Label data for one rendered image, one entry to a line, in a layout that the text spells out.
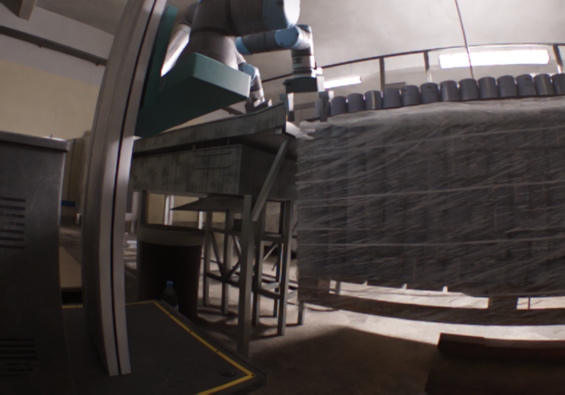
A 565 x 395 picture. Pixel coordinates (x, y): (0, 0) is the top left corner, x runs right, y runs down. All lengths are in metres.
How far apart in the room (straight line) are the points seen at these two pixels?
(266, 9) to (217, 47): 0.14
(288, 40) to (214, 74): 0.32
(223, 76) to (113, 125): 0.26
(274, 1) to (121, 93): 0.39
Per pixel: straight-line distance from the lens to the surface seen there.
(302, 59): 0.97
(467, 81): 1.01
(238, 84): 0.64
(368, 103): 1.04
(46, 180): 0.53
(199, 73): 0.59
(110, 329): 0.72
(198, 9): 0.76
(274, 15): 0.66
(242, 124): 1.29
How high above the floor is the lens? 0.76
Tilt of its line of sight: 5 degrees up
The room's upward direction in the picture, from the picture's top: 4 degrees clockwise
